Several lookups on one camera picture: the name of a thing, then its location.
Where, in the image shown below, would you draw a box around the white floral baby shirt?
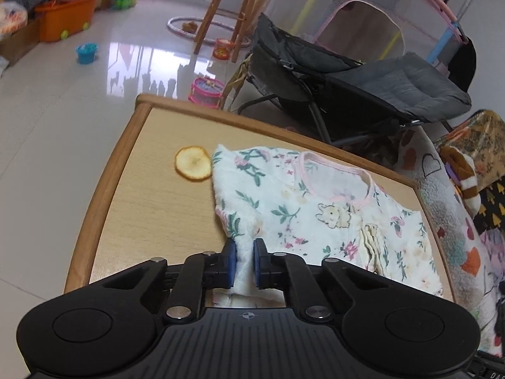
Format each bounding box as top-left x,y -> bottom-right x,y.
211,144 -> 444,309

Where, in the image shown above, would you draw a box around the purple clothes pile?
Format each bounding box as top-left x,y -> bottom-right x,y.
479,229 -> 505,285

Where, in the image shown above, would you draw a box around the black hanging cloth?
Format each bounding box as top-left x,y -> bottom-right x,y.
448,39 -> 478,91

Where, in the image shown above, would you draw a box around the blue toy bucket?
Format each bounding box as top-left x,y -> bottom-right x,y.
76,43 -> 98,64

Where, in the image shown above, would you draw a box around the white heart print quilt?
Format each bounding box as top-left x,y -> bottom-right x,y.
396,126 -> 494,356

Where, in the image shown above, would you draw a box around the grey recliner chair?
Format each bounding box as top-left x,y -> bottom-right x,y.
237,14 -> 472,154

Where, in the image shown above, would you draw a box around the pink toy drum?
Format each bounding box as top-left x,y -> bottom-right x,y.
188,77 -> 225,109

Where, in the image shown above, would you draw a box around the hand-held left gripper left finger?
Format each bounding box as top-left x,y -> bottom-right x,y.
103,239 -> 239,320

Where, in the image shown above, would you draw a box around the straw broom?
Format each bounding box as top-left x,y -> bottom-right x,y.
225,59 -> 253,107

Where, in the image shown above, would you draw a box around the wooden stool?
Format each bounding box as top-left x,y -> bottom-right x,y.
193,0 -> 265,62

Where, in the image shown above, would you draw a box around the orange storage bin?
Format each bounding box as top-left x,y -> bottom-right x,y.
35,0 -> 98,43

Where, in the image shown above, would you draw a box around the gold floral sofa cover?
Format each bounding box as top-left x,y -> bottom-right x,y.
434,111 -> 505,190

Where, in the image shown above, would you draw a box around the black pillow with gold trees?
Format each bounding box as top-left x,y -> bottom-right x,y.
471,179 -> 505,233

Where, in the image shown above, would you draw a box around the brown and white plush toy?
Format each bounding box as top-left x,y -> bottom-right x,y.
440,146 -> 482,216

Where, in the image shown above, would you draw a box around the silver hula hoop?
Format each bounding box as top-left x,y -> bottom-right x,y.
168,16 -> 253,48

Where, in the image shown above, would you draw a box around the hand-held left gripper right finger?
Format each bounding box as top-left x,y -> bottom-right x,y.
252,238 -> 391,320

